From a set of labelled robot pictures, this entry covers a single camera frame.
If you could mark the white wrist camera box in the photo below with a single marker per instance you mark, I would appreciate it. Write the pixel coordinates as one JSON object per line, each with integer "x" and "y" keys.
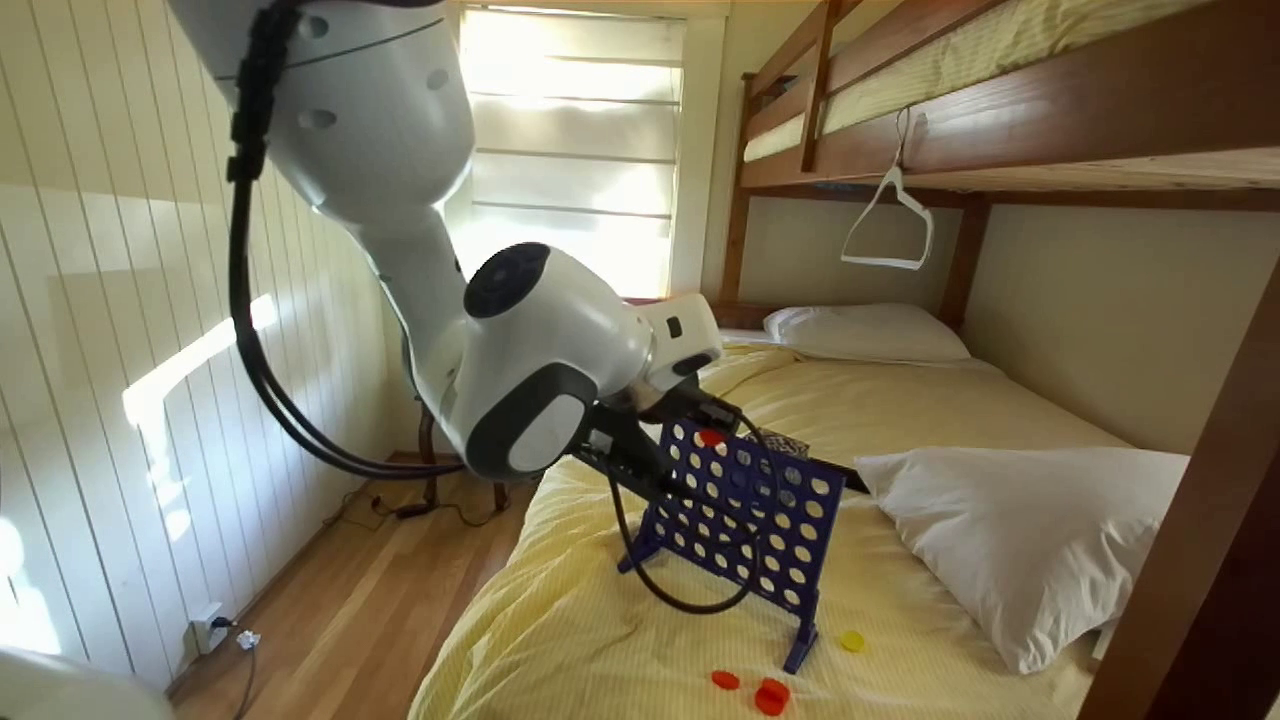
{"x": 676, "y": 333}

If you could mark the flat white pillow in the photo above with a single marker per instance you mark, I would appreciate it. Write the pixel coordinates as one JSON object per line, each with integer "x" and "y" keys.
{"x": 867, "y": 331}

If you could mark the white plastic clothes hanger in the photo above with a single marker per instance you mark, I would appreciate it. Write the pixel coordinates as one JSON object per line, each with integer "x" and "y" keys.
{"x": 885, "y": 223}

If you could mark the wooden bunk bed frame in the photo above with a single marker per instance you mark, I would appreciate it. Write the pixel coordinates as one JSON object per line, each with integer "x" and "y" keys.
{"x": 1187, "y": 106}

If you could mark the small wooden side table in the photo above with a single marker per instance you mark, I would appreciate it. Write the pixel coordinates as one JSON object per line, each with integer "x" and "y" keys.
{"x": 426, "y": 465}

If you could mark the yellow game chip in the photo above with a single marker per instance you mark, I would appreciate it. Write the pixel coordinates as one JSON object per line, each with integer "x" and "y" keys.
{"x": 849, "y": 643}

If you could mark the plump white pillow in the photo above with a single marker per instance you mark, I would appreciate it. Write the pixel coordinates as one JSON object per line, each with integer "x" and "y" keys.
{"x": 1024, "y": 534}

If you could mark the white window blind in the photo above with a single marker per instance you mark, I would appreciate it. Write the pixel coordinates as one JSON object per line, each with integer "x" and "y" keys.
{"x": 575, "y": 133}

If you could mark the orange game chip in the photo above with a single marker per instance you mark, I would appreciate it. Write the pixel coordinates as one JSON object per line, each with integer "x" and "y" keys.
{"x": 772, "y": 695}
{"x": 725, "y": 677}
{"x": 710, "y": 439}

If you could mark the pale yellow bunk mattress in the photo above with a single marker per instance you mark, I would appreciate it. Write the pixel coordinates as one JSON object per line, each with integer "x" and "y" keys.
{"x": 960, "y": 54}

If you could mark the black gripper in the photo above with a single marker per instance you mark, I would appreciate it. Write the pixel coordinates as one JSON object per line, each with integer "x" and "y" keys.
{"x": 625, "y": 434}

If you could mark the blue gameboard with holes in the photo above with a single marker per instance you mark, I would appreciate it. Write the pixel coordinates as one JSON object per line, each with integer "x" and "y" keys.
{"x": 745, "y": 523}

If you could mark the white wall power outlet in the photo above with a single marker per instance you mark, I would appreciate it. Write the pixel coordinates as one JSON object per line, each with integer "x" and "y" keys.
{"x": 210, "y": 630}

